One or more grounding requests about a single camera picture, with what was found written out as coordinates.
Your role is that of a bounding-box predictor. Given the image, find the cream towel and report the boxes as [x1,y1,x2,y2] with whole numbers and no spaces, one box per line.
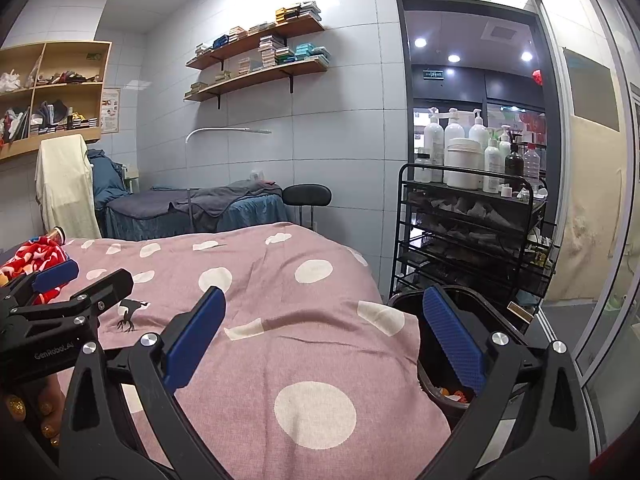
[35,134,103,241]

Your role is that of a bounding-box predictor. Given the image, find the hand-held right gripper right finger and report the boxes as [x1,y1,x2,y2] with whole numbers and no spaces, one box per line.
[422,284,591,480]

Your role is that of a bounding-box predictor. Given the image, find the person's left hand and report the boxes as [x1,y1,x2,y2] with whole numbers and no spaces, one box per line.
[0,377,67,449]

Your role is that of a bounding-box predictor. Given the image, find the pink polka-dot blanket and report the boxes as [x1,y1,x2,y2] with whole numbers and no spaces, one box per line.
[0,222,453,480]

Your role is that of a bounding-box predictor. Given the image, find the black stool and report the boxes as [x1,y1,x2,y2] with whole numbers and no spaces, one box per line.
[282,184,332,231]

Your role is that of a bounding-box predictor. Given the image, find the dark brown bin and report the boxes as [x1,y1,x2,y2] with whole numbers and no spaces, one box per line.
[387,285,536,433]

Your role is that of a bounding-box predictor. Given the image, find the red garment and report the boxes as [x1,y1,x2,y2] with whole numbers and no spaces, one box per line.
[600,410,640,466]

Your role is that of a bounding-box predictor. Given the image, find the wooden cubby shelf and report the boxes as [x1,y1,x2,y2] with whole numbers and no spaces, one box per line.
[0,41,112,161]

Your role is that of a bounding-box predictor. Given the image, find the glass sliding door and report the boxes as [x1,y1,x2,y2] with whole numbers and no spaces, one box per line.
[515,0,640,411]

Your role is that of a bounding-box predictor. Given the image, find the grey blanket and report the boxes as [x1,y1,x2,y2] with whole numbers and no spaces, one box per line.
[150,179,283,231]

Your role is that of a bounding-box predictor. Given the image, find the row of small boxes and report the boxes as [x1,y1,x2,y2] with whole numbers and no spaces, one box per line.
[194,2,322,56]

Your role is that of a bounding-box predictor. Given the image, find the black metal cart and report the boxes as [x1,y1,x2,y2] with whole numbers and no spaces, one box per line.
[390,162,558,311]

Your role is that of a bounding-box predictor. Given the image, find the red patterned cloth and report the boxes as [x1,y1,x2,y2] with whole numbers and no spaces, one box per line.
[0,235,68,306]

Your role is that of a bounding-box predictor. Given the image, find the dark brown pump bottle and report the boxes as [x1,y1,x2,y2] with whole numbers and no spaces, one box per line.
[504,132,525,191]

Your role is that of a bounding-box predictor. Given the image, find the wall poster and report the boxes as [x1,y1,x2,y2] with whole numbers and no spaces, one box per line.
[100,87,121,133]

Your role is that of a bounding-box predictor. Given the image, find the large white jar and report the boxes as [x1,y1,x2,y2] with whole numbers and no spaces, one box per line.
[444,137,482,190]

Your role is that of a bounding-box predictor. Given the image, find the stack of boxes in cubby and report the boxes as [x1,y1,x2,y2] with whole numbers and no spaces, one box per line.
[30,117,98,136]

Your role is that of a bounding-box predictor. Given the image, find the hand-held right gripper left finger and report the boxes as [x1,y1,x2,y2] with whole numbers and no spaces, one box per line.
[57,286,227,480]

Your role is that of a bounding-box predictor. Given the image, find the clear plastic bottle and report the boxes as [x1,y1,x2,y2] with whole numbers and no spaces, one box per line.
[522,142,542,181]

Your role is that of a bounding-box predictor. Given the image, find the group of white pump bottles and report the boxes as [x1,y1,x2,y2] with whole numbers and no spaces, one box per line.
[422,107,513,195]

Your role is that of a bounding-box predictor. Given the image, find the blue bedding pile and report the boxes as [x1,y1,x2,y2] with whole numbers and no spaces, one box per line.
[87,149,126,211]

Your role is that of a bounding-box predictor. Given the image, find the wall shelves with boxes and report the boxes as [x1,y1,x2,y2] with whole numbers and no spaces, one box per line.
[187,35,331,96]

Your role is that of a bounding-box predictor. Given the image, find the blue massage bed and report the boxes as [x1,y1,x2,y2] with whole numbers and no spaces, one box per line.
[102,180,291,241]

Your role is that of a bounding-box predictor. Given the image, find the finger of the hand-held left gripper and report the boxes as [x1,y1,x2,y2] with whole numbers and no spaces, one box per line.
[0,259,81,314]
[14,267,136,334]

